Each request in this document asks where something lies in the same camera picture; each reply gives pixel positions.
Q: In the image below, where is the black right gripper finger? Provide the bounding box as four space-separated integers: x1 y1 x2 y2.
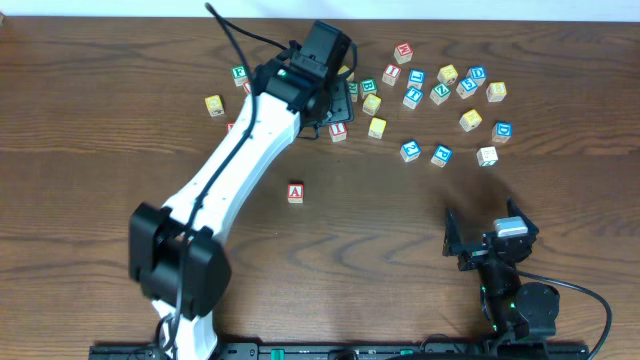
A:
442 208 463 257
506 197 525 219

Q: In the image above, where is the red i block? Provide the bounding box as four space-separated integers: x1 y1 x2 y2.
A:
382 64 401 86
329 123 348 142

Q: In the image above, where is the blue 2 block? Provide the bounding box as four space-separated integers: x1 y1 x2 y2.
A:
400 140 421 162

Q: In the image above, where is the red A block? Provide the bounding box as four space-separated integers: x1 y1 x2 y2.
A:
287 184 304 204

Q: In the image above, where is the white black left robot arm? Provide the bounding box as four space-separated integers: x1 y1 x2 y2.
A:
129 59 354 359

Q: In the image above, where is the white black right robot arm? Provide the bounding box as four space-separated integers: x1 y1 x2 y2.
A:
443 199 560 352

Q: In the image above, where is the green R block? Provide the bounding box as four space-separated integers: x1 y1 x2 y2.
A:
347 82 359 103

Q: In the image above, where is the yellow block below B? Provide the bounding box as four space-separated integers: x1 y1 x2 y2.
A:
363 94 381 116

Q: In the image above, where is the green B block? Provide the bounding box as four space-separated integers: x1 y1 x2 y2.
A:
359 78 378 99

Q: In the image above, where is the yellow block top middle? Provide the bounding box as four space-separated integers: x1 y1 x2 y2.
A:
337 65 355 82

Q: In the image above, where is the yellow block lower middle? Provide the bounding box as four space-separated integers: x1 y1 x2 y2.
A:
368 117 387 139

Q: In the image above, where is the plain wooden block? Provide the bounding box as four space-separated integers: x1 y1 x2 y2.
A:
476 146 498 167

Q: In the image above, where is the blue T block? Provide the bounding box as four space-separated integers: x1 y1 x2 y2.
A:
403 87 424 109

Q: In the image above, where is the blue D block lower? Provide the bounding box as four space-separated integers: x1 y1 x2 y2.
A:
491 121 513 143

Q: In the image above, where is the blue d block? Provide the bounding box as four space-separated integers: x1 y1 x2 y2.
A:
491 121 513 143
466 66 487 86

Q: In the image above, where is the blue P block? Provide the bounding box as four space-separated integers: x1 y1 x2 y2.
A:
431 145 453 167

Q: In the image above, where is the blue L block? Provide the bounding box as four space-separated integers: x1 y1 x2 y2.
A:
407 69 426 90

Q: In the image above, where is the red H block top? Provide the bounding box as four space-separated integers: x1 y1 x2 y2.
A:
394 42 414 65

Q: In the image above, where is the yellow block right middle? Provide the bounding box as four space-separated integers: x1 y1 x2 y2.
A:
459 109 482 132

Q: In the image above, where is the green F block upper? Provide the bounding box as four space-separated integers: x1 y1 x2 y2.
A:
231 65 249 87

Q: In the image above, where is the green Z block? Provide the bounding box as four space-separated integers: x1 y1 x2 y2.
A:
430 83 451 105

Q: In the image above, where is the yellow block upper right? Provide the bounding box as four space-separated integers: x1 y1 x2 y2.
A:
437 64 458 86

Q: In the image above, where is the yellow block far right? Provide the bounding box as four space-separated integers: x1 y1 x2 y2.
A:
486 82 508 103

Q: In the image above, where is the yellow block far left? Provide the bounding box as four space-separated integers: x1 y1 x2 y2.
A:
204 95 224 117

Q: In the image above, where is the blue S block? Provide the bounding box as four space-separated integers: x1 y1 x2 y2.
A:
456 77 478 99

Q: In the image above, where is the blue D block upper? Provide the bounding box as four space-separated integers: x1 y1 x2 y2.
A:
466 66 487 86

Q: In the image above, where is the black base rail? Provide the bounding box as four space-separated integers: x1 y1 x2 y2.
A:
88 341 591 360

